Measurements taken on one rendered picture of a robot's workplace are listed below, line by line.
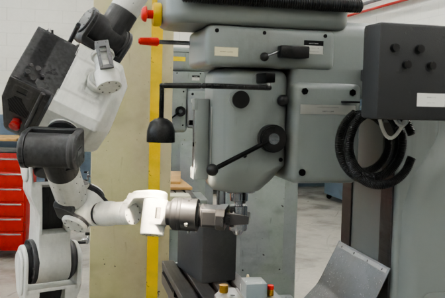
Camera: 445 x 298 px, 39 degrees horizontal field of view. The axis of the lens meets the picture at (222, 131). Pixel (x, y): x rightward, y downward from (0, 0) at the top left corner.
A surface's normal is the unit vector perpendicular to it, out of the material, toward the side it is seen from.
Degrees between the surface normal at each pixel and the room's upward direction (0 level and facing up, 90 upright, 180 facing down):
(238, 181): 123
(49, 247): 82
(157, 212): 72
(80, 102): 58
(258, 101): 90
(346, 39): 90
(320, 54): 90
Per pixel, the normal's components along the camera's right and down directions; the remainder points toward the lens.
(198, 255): -0.91, 0.00
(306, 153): 0.24, 0.06
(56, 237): 0.53, 0.15
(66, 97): 0.47, -0.47
